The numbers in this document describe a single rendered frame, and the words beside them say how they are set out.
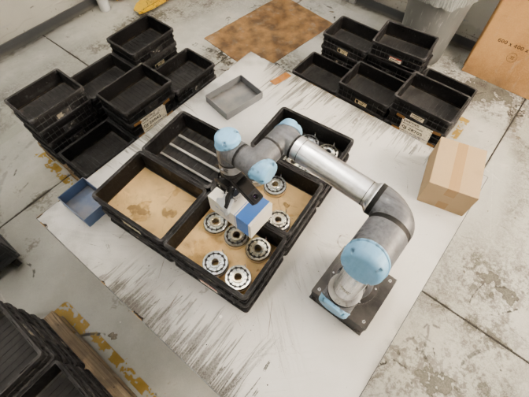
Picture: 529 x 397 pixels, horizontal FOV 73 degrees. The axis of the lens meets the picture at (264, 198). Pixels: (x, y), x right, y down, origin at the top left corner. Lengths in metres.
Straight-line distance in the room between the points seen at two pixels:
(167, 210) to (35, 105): 1.51
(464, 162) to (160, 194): 1.43
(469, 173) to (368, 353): 0.94
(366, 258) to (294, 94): 1.53
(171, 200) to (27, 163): 1.82
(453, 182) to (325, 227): 0.62
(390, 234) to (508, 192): 2.31
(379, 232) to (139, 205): 1.12
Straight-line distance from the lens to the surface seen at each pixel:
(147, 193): 1.73
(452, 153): 1.96
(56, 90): 2.96
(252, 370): 1.53
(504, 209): 3.08
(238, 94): 2.25
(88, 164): 2.71
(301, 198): 1.64
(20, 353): 2.06
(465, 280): 2.68
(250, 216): 1.24
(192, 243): 1.56
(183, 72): 2.96
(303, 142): 1.03
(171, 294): 1.64
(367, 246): 0.89
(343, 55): 3.13
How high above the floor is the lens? 2.23
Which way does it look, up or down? 59 degrees down
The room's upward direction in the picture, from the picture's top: straight up
